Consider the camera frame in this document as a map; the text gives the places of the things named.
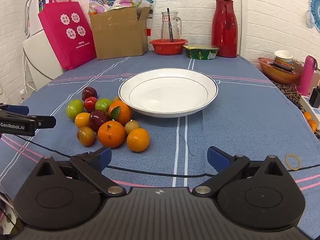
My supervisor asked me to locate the yellow rubber band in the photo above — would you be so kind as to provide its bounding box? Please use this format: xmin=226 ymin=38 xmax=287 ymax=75
xmin=285 ymin=154 xmax=302 ymax=171

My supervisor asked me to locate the cardboard box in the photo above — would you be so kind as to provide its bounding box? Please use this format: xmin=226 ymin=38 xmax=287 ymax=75
xmin=89 ymin=6 xmax=152 ymax=60

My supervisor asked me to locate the green apple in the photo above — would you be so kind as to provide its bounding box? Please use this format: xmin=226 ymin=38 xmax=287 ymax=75
xmin=95 ymin=98 xmax=112 ymax=113
xmin=66 ymin=99 xmax=85 ymax=120

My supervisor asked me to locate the red plastic basket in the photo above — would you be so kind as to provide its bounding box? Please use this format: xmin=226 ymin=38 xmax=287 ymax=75
xmin=149 ymin=39 xmax=188 ymax=56

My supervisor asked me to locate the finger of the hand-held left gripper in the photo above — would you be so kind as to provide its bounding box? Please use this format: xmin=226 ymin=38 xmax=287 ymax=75
xmin=0 ymin=114 xmax=57 ymax=130
xmin=0 ymin=104 xmax=30 ymax=117

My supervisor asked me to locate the black charger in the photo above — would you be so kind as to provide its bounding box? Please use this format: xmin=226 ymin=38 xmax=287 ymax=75
xmin=309 ymin=85 xmax=320 ymax=109

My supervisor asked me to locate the tan longan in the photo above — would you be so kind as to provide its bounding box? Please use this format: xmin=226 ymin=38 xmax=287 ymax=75
xmin=125 ymin=120 xmax=141 ymax=135

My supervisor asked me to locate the medium orange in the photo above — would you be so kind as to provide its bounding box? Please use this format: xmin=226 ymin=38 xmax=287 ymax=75
xmin=126 ymin=128 xmax=150 ymax=152

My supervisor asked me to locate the floral cloth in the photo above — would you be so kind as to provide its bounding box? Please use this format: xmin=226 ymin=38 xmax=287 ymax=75
xmin=88 ymin=0 xmax=152 ymax=16

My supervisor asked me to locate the orange-brown bowl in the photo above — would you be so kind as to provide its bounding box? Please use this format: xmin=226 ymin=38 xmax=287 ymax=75
xmin=258 ymin=57 xmax=302 ymax=85

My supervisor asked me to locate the glass jug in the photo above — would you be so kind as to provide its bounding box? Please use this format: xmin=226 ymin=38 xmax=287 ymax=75
xmin=161 ymin=11 xmax=182 ymax=42

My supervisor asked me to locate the black cable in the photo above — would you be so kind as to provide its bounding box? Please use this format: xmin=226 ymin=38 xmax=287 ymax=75
xmin=0 ymin=133 xmax=320 ymax=179

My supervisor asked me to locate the dark purple plum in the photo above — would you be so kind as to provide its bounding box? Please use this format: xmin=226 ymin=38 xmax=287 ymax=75
xmin=82 ymin=87 xmax=98 ymax=102

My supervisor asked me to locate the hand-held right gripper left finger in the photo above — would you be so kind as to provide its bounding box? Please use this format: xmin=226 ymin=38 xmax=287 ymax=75
xmin=32 ymin=146 xmax=127 ymax=197

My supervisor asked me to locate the brown patterned cloth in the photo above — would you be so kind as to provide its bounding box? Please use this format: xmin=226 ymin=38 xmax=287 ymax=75
xmin=269 ymin=79 xmax=320 ymax=138

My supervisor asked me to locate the white wall pipe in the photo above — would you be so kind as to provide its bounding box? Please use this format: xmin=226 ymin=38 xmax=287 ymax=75
xmin=237 ymin=0 xmax=247 ymax=56

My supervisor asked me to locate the white plate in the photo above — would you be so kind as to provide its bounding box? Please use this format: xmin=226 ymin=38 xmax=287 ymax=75
xmin=118 ymin=67 xmax=219 ymax=118

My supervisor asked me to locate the pink tote bag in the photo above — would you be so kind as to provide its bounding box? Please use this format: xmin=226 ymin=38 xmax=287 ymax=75
xmin=38 ymin=0 xmax=97 ymax=70

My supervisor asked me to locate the large orange with leaf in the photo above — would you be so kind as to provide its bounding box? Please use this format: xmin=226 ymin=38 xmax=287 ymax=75
xmin=108 ymin=100 xmax=132 ymax=126

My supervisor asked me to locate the metal spoon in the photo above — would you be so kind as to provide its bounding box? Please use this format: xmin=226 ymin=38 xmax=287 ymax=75
xmin=167 ymin=8 xmax=174 ymax=42

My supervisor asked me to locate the green instant noodle bowl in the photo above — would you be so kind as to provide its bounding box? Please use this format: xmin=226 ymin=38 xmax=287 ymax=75
xmin=183 ymin=44 xmax=220 ymax=61

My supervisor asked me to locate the small red plum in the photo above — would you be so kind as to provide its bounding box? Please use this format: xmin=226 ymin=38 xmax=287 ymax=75
xmin=84 ymin=97 xmax=98 ymax=112

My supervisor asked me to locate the dark patterned small dish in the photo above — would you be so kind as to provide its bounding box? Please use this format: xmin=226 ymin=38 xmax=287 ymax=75
xmin=271 ymin=59 xmax=296 ymax=74

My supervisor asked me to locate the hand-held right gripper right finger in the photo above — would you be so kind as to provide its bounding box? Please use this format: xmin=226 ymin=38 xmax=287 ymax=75
xmin=192 ymin=146 xmax=288 ymax=197

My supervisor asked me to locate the white water purifier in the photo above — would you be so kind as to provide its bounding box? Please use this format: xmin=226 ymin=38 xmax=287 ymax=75
xmin=25 ymin=0 xmax=66 ymax=37

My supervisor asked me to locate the pink bottle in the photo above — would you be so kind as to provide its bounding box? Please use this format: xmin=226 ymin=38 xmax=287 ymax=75
xmin=298 ymin=55 xmax=318 ymax=96

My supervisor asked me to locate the red thermos jug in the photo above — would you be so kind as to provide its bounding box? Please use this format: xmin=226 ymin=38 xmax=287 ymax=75
xmin=211 ymin=0 xmax=238 ymax=58

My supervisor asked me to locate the blue wall decoration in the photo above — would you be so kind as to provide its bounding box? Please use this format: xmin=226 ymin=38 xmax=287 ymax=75
xmin=306 ymin=0 xmax=320 ymax=32

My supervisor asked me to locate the white cable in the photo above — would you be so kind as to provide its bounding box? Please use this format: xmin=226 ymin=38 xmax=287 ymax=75
xmin=23 ymin=47 xmax=38 ymax=91

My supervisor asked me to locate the dark red plum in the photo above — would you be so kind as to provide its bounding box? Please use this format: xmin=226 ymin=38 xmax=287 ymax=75
xmin=89 ymin=109 xmax=111 ymax=132

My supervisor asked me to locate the white box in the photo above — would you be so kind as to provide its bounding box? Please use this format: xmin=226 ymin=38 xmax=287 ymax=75
xmin=298 ymin=95 xmax=320 ymax=129

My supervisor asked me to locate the blue striped tablecloth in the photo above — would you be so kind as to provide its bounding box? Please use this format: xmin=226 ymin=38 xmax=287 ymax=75
xmin=0 ymin=51 xmax=320 ymax=233

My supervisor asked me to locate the brownish red plum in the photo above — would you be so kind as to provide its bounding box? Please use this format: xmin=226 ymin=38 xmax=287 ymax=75
xmin=77 ymin=126 xmax=95 ymax=147

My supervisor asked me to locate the white appliance cabinet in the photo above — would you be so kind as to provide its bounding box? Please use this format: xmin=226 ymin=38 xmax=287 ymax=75
xmin=22 ymin=29 xmax=65 ymax=91

